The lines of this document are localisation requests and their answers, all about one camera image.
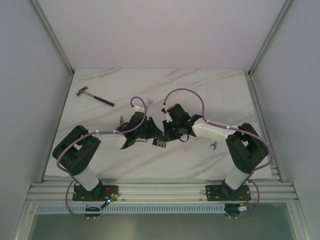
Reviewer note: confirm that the silver wrench centre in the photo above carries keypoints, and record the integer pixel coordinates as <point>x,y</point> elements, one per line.
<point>149,102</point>

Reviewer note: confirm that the silver wrench right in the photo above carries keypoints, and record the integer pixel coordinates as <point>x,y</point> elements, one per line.
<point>214,145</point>

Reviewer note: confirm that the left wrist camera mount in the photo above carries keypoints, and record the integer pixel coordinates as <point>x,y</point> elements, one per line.
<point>137,108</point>

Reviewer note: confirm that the black fuse box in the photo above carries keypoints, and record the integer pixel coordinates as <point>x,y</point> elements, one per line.
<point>159,141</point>

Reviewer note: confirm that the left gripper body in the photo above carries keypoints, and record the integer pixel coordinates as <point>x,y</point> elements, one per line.
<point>152,127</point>

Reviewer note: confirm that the orange handled pliers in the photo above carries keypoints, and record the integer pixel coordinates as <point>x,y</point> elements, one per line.
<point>121,122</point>

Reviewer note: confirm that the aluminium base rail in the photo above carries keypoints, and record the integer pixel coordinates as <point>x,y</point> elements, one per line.
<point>58,195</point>

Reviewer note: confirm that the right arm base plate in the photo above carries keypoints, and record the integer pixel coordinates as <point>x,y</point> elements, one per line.
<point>223,193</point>

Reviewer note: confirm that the silver wrench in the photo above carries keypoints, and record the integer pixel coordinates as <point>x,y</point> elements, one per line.
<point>149,102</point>
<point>214,145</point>

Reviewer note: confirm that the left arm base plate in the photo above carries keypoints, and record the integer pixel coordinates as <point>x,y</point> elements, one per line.
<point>100,193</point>

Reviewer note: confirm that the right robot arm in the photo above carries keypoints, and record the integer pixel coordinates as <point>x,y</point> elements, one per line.
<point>247,151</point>

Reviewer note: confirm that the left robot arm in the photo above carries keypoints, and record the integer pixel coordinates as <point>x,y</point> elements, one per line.
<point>75,155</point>

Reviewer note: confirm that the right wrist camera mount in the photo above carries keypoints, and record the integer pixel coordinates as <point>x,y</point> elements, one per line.
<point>167,114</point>

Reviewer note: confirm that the black handled hammer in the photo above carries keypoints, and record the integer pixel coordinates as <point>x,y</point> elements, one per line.
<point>83,90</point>

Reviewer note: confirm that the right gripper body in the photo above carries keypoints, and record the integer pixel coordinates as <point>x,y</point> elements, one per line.
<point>172,131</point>

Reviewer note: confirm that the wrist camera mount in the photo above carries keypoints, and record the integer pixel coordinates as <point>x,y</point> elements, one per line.
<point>167,114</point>
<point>137,108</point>

